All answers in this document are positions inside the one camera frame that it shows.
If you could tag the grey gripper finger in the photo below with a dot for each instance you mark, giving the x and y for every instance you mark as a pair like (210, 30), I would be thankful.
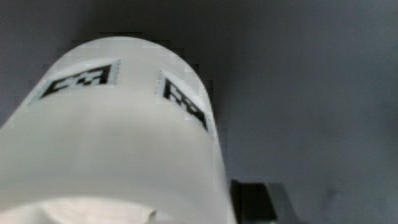
(262, 203)

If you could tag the white conical lamp shade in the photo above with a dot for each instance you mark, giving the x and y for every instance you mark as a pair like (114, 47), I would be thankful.
(111, 157)

